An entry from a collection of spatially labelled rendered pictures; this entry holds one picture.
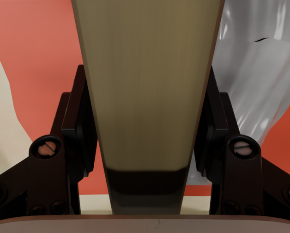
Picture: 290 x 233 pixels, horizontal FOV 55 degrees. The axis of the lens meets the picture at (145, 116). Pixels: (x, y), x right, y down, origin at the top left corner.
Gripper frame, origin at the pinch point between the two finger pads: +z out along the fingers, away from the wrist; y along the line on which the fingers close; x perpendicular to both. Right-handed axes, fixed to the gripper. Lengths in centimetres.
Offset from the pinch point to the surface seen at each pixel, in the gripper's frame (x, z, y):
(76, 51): -1.2, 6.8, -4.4
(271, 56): -1.2, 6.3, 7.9
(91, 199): -21.2, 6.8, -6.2
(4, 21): 0.9, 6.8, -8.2
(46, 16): 1.2, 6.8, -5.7
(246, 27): 0.9, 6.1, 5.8
